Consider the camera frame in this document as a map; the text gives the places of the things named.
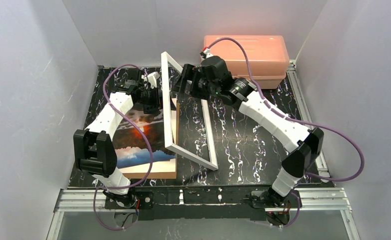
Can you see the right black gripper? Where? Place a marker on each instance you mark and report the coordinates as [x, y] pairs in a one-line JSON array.
[[187, 78]]

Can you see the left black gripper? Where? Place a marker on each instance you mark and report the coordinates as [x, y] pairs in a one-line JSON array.
[[152, 100]]

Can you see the sunset landscape photo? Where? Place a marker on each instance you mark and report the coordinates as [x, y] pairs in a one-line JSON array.
[[130, 147]]

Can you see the white picture frame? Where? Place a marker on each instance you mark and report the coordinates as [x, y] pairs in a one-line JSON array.
[[169, 121]]

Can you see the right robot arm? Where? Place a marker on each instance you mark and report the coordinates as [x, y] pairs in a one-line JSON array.
[[302, 143]]

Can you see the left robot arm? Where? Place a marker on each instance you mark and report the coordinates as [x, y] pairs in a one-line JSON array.
[[93, 146]]

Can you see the brown backing board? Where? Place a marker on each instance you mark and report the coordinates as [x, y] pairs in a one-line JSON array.
[[159, 170]]

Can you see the aluminium rail base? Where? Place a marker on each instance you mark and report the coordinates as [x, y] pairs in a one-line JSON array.
[[203, 202]]

